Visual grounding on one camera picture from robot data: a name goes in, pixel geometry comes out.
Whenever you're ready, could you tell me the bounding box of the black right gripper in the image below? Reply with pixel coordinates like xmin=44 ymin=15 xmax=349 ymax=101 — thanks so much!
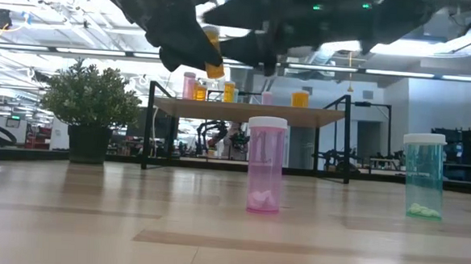
xmin=200 ymin=0 xmax=373 ymax=82

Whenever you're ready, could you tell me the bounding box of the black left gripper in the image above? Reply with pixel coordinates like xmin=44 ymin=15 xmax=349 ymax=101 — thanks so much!
xmin=101 ymin=0 xmax=227 ymax=75

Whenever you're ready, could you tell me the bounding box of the small orange pill bottle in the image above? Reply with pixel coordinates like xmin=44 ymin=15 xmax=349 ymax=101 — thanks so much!
xmin=200 ymin=24 xmax=229 ymax=81
xmin=223 ymin=80 xmax=236 ymax=104

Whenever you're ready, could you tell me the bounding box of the large orange pill bottle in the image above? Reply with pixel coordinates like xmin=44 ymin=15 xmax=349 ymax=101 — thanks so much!
xmin=290 ymin=90 xmax=311 ymax=109
xmin=194 ymin=81 xmax=210 ymax=103

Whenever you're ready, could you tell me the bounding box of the green potted plant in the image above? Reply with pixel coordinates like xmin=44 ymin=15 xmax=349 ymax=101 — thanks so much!
xmin=36 ymin=56 xmax=145 ymax=168

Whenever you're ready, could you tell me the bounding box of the bright ceiling light panel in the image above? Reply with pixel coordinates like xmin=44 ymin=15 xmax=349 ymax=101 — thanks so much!
xmin=319 ymin=33 xmax=471 ymax=61

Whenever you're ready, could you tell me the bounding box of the yellow hanging pull cord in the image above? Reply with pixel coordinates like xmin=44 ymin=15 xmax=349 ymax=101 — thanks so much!
xmin=345 ymin=51 xmax=354 ymax=94

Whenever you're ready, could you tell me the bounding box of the black ceiling-hung camera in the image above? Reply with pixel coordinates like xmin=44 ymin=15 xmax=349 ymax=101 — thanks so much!
xmin=0 ymin=8 xmax=15 ymax=31

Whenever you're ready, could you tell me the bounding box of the black aluminium mounting frame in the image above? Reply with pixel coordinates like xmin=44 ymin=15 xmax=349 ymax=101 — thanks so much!
xmin=0 ymin=145 xmax=471 ymax=197

